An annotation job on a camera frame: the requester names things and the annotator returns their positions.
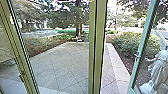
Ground tree trunk outdoors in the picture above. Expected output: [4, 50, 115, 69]
[74, 0, 83, 37]

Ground green garden shrub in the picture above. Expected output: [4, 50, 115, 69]
[110, 31, 161, 58]

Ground metal door lever handle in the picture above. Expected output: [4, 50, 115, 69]
[18, 72, 26, 84]
[133, 53, 142, 60]

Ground green framed glass door wall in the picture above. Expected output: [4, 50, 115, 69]
[0, 0, 109, 94]

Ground grey garden bench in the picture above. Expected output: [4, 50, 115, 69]
[72, 35, 86, 43]

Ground concrete garden path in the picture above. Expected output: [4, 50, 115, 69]
[0, 41, 132, 94]

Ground white garden statue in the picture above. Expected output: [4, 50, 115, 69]
[139, 42, 168, 94]

